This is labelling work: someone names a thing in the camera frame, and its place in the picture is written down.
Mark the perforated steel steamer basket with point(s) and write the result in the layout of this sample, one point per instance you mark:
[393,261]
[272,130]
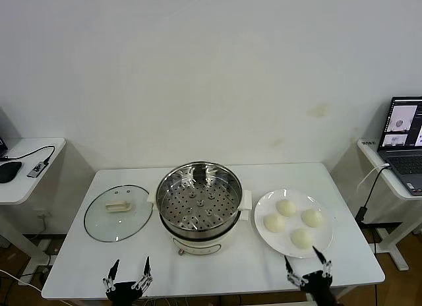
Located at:
[217,220]

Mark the white wall socket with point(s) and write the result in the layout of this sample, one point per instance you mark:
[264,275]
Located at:
[43,216]

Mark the small grey usb hub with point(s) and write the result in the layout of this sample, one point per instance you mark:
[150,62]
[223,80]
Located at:
[36,169]

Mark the white steamed baozi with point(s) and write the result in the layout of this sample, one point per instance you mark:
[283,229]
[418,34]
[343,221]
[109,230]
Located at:
[285,207]
[274,223]
[302,238]
[311,218]

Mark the open laptop showing camera windows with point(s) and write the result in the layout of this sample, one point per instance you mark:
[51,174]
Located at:
[402,164]

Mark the small printed table label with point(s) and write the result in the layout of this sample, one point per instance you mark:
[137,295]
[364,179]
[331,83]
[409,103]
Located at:
[368,141]

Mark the large white plate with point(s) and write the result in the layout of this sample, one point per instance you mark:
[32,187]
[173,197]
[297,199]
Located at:
[280,243]

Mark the white side table with mouse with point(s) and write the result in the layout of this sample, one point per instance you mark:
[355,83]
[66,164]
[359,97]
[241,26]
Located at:
[29,147]

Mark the black computer mouse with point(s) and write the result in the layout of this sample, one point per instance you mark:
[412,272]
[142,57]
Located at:
[8,172]

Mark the round glass pot lid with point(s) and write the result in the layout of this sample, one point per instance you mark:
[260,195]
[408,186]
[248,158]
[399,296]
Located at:
[117,206]

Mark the white side table with label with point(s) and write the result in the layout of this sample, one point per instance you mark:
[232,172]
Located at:
[369,151]

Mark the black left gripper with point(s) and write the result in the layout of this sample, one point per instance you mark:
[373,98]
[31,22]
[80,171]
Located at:
[123,293]

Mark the grey laptop with dark screen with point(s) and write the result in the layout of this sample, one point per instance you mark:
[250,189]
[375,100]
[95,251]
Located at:
[8,128]

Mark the white electric cooker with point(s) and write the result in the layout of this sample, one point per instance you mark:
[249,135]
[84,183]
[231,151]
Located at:
[198,245]

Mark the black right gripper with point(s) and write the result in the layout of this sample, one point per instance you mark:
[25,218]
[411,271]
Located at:
[318,284]

